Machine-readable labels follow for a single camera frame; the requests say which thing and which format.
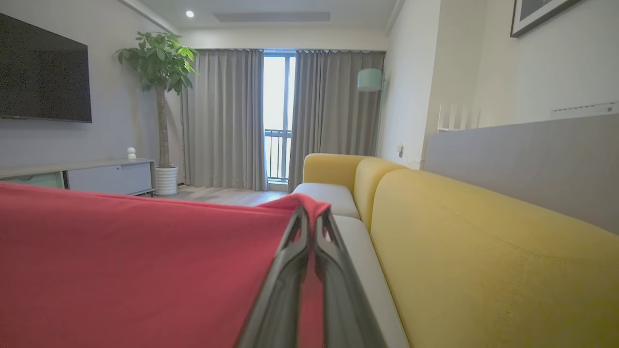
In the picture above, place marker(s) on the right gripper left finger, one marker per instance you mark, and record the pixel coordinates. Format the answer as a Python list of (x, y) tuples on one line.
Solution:
[(283, 290)]

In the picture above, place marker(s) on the small yellow sofa backrest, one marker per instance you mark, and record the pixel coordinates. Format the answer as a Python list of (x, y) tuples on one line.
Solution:
[(375, 183)]

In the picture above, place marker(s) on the small white figurine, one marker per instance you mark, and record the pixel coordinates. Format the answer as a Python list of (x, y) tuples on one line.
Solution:
[(131, 153)]

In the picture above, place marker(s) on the floor lamp with mint shade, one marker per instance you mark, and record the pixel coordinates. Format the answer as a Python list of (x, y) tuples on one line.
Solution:
[(369, 79)]

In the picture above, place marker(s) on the yellow sofa armrest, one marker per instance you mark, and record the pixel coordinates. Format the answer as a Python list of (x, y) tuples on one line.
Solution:
[(329, 166)]

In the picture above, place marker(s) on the grey curtain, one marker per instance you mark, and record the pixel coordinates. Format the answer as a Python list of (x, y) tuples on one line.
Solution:
[(222, 121), (333, 116)]

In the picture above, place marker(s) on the wall socket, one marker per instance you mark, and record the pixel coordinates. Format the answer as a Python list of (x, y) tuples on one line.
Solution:
[(400, 150)]

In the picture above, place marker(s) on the white slatted rack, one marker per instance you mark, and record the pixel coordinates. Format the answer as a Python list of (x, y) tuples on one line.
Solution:
[(457, 118)]

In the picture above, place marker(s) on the red and white shirt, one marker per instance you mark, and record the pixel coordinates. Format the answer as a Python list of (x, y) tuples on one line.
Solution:
[(135, 270)]

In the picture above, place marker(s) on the black wall television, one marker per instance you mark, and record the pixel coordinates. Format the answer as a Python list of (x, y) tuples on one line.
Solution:
[(43, 72)]

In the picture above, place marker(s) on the white ribbed plant pot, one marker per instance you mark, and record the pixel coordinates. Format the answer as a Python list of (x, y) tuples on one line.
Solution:
[(166, 181)]

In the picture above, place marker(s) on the large grey sofa seat cushion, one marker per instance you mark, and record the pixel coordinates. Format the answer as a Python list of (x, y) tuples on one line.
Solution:
[(367, 270)]

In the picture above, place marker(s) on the white rail on partition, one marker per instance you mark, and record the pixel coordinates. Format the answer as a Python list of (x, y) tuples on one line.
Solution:
[(585, 110)]

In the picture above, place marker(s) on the large yellow sofa backrest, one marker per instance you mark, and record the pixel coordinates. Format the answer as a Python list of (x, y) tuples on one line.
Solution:
[(483, 270)]

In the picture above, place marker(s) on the grey partition panel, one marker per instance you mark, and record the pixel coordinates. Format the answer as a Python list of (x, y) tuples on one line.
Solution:
[(532, 164)]

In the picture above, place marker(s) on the rectangular ceiling air vent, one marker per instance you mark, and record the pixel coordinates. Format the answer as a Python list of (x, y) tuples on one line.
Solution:
[(271, 17)]

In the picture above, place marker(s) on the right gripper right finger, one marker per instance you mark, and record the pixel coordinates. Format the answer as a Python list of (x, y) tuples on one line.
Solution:
[(341, 299)]

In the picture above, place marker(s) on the balcony window with railing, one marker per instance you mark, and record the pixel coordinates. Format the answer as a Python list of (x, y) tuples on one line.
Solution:
[(278, 96)]

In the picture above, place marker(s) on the green leafy indoor tree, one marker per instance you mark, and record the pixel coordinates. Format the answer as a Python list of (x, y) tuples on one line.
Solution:
[(159, 63)]

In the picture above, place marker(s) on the small grey sofa seat cushion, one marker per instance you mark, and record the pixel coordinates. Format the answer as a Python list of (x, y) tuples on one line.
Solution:
[(329, 195)]

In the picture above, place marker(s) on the dark framed wall picture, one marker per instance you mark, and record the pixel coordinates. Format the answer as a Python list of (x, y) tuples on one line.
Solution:
[(532, 14)]

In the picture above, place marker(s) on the grey and white television cabinet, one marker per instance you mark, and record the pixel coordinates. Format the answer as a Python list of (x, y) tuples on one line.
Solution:
[(106, 176)]

